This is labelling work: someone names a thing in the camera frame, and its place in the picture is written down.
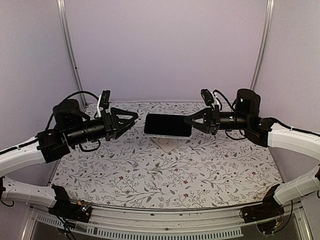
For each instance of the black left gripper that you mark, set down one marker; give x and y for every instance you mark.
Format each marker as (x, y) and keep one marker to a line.
(108, 125)

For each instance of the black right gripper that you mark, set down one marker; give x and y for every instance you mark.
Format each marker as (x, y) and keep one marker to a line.
(211, 118)

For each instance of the blue phone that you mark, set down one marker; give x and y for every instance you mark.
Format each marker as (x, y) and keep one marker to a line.
(167, 125)

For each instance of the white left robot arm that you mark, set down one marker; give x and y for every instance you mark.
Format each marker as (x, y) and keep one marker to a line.
(21, 156)

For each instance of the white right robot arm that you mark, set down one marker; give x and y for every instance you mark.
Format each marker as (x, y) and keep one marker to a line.
(267, 132)

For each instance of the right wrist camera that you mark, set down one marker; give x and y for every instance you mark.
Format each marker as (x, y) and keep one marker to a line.
(210, 99)

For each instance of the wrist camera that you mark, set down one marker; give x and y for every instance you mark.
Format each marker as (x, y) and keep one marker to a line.
(210, 99)
(103, 104)

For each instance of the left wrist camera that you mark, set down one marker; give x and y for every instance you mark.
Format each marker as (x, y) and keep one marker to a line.
(103, 104)

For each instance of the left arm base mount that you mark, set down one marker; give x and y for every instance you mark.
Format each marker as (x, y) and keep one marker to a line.
(64, 208)

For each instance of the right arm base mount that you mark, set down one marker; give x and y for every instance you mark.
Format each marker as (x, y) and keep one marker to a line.
(269, 208)

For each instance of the front aluminium rail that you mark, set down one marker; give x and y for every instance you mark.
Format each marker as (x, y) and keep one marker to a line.
(123, 223)

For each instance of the aluminium frame post back left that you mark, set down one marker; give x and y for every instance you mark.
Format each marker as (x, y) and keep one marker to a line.
(61, 7)

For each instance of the aluminium frame post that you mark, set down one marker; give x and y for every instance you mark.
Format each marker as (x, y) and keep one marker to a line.
(61, 7)
(267, 24)

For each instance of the aluminium frame post back right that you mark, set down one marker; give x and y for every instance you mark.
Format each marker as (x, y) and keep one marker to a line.
(267, 24)

